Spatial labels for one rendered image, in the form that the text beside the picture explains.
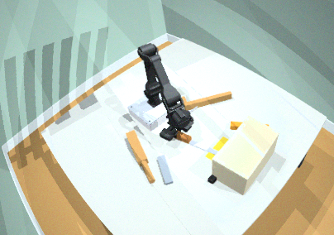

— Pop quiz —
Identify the cream box-shaped cabinet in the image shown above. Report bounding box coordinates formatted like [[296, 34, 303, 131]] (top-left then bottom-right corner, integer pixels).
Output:
[[205, 115, 279, 195]]

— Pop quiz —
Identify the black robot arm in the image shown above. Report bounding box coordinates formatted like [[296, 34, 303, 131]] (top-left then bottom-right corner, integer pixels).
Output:
[[137, 43, 194, 132]]

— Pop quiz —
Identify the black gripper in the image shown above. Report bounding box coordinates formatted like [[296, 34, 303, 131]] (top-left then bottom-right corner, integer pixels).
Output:
[[160, 109, 191, 141]]

